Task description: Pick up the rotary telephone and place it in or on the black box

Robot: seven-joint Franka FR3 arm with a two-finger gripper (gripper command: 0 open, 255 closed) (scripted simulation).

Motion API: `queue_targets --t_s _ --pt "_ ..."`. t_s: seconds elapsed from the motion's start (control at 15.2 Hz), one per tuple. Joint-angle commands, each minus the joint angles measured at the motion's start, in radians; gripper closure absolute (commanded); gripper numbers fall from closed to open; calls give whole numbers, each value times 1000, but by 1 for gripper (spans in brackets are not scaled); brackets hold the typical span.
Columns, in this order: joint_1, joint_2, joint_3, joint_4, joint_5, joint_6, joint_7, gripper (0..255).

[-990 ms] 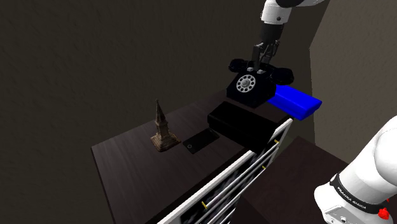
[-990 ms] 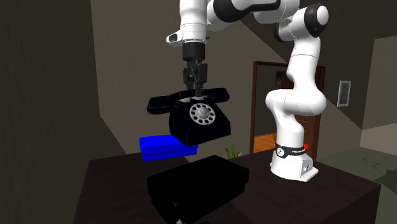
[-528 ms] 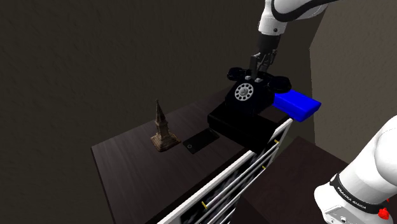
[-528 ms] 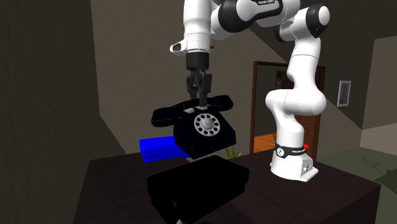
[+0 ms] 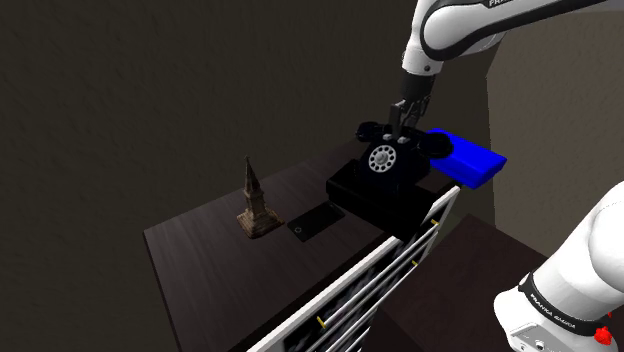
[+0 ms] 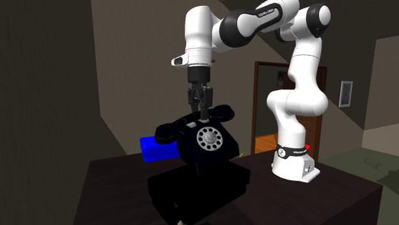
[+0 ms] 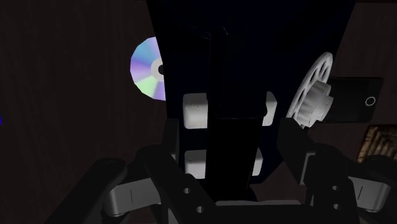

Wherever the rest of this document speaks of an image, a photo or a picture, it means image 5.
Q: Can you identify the brown tower figure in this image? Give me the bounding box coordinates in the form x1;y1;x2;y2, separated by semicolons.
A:
236;155;286;240

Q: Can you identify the black smartphone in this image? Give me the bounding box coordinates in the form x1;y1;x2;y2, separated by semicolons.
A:
286;201;347;243

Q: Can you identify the dark chest of drawers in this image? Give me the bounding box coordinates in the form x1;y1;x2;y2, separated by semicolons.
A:
142;138;462;352

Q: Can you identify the black rotary telephone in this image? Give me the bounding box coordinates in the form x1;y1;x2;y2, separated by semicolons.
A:
354;120;456;198

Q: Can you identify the blue rectangular box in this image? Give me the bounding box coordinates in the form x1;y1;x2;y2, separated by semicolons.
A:
425;127;509;191

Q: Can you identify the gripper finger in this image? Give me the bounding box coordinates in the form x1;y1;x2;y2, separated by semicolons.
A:
406;96;432;130
387;99;409;141

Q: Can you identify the black rectangular box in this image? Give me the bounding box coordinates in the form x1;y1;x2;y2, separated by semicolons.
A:
324;158;438;241

